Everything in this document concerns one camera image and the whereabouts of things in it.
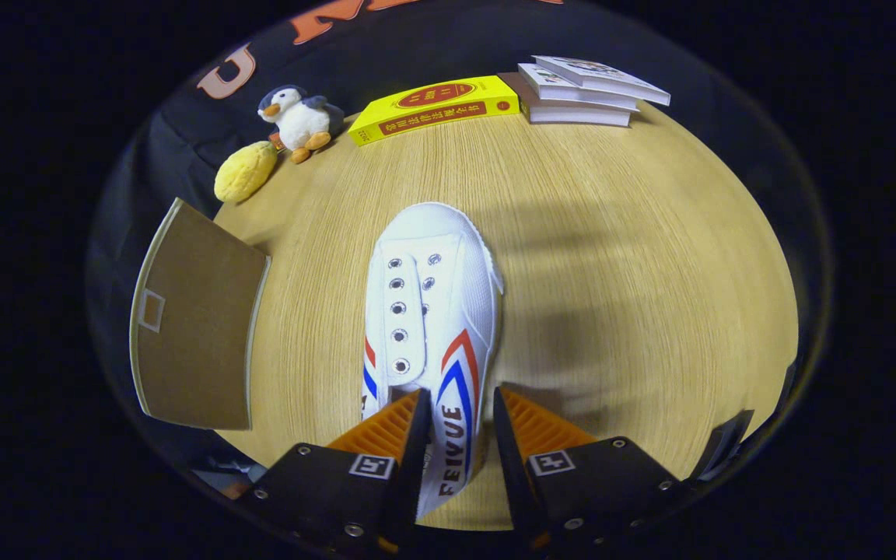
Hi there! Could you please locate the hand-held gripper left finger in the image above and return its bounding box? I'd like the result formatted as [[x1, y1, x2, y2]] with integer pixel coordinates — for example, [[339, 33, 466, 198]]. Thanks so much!
[[242, 389, 433, 555]]

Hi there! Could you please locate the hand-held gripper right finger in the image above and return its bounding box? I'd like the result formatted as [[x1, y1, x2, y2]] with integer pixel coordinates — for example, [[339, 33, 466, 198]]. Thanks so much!
[[492, 387, 686, 549]]

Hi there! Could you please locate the white canvas shoe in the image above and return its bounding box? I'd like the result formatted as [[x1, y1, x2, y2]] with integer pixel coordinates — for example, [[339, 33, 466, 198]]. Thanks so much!
[[360, 202, 505, 520]]

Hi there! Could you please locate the beige fabric storage box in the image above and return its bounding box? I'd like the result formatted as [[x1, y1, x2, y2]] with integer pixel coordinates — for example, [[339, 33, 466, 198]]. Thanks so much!
[[129, 198, 272, 431]]

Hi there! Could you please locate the yellow round plush toy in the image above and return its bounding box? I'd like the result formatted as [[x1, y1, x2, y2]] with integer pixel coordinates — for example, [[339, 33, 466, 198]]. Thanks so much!
[[214, 141, 279, 205]]

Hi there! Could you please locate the yellow book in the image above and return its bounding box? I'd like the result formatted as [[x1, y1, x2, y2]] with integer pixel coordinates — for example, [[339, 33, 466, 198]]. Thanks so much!
[[348, 75, 521, 147]]

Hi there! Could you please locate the penguin plush toy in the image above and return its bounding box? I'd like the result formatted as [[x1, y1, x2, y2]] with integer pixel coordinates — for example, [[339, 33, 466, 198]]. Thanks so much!
[[257, 84, 345, 164]]

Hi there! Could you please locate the white illustrated book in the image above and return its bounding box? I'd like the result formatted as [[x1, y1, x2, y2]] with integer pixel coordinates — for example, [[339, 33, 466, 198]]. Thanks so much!
[[532, 55, 671, 107], [518, 64, 639, 111]]

